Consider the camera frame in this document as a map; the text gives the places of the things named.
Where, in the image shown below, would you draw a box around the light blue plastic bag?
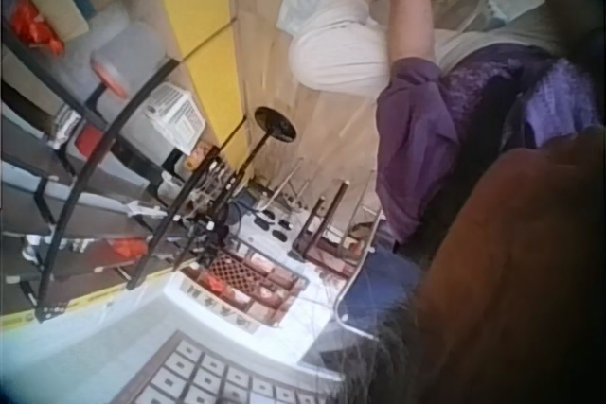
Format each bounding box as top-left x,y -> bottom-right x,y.
481,0 -> 546,32
276,0 -> 335,37

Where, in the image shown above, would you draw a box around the person's legs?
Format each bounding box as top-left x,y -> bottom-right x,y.
287,0 -> 479,97

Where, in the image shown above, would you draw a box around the black round-base stand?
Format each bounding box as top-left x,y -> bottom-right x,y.
225,105 -> 298,179

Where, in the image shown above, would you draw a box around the white slatted appliance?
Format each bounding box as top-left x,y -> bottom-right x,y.
144,81 -> 208,144

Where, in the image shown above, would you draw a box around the dark wooden stool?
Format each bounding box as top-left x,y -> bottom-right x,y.
290,178 -> 383,280

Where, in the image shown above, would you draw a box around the blue chair seat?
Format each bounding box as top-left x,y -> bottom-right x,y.
337,247 -> 430,337

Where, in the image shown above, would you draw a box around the red divided tray of parts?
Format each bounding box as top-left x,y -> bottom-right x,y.
178,252 -> 312,327

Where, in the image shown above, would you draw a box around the black metal shelf rack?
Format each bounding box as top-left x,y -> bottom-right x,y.
0,0 -> 250,325

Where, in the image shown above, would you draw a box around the wooden tray of white tiles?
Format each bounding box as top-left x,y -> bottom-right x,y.
112,330 -> 345,404

